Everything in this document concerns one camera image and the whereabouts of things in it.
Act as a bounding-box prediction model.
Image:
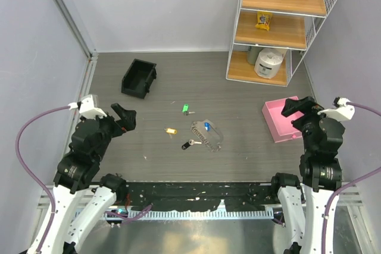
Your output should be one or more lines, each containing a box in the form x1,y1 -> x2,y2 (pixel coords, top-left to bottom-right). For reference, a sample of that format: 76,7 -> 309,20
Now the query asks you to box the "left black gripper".
90,102 -> 136,160

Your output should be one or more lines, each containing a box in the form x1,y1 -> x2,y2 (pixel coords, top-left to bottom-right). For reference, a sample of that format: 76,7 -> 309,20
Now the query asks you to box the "silver keyring chain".
190,120 -> 225,153

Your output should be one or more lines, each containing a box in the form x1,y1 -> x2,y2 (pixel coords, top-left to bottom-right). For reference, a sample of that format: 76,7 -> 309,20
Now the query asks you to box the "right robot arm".
269,96 -> 355,253

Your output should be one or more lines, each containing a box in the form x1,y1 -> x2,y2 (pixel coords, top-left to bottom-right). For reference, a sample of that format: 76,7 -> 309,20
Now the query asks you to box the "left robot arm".
15,99 -> 137,253

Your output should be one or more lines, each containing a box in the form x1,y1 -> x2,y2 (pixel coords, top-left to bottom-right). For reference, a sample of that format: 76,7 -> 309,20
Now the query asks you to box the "pink plastic tray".
262,98 -> 303,143

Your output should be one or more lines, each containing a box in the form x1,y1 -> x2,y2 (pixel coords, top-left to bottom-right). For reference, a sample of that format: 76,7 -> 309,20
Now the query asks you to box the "black plastic bin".
121,59 -> 157,99

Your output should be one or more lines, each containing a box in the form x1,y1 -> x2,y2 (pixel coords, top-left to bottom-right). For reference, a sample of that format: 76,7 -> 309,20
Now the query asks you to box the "yellow tagged key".
164,128 -> 177,139

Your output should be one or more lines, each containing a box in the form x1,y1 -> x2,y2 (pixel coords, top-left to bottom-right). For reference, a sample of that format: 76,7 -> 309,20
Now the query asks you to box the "white paper roll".
254,48 -> 288,79

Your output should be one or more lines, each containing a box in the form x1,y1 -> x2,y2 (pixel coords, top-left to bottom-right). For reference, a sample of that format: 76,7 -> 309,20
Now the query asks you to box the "green tagged key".
182,104 -> 195,116

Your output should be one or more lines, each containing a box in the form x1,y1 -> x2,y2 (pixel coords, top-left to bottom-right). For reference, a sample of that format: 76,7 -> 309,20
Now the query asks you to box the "grey can on shelf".
246,46 -> 263,65

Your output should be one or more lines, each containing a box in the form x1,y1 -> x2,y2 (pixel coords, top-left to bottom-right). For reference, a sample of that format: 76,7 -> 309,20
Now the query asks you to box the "black tagged key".
182,139 -> 202,150

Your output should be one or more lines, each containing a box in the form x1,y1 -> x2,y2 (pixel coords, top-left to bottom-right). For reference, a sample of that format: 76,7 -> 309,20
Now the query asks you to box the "yellow snack bag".
255,11 -> 273,31

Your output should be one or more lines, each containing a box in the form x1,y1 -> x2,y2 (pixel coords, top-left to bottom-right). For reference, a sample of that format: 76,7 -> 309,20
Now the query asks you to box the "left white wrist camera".
68,94 -> 108,120

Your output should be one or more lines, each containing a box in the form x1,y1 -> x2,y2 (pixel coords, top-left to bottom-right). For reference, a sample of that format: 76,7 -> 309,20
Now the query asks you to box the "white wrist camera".
68,94 -> 108,120
317,97 -> 355,122

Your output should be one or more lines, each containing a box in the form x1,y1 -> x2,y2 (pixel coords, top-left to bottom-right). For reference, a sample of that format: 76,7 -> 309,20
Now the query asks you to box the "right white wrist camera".
317,97 -> 355,122

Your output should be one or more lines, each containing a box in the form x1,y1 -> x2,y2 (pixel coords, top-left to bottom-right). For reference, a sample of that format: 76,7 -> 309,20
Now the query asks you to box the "white wire wooden shelf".
226,0 -> 337,86

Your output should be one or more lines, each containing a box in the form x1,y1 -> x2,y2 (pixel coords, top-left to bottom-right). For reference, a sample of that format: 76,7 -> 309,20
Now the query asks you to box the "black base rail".
113,182 -> 280,212

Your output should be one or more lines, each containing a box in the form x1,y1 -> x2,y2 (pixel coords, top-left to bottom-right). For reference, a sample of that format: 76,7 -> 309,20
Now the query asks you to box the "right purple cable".
321,102 -> 381,254

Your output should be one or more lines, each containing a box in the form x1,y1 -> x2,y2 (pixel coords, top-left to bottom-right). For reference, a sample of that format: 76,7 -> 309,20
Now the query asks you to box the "purple cable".
321,102 -> 381,254
15,105 -> 71,253

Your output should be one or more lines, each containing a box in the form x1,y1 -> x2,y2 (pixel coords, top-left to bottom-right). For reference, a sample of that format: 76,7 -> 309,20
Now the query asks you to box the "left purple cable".
15,105 -> 71,253

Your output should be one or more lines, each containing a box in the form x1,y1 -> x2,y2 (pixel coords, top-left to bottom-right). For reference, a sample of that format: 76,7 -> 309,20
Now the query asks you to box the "white slotted cable duct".
74,209 -> 274,221

